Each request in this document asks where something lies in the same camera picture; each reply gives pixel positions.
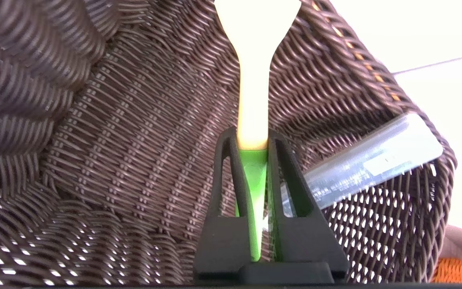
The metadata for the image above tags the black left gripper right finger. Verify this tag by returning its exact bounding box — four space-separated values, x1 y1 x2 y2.
267 130 350 281

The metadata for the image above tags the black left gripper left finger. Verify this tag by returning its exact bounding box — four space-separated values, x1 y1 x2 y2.
194 128 257 281

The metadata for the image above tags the grey transparent pencil lead case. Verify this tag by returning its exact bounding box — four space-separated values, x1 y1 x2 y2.
281 113 444 217

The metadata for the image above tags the yellow green pasta fork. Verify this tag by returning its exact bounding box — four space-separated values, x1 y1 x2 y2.
214 0 302 262

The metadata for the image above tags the dark brown wicker basket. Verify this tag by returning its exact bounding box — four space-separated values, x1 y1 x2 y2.
0 0 458 286

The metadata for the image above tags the orange wicker basket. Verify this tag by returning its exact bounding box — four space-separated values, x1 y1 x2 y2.
432 257 462 284

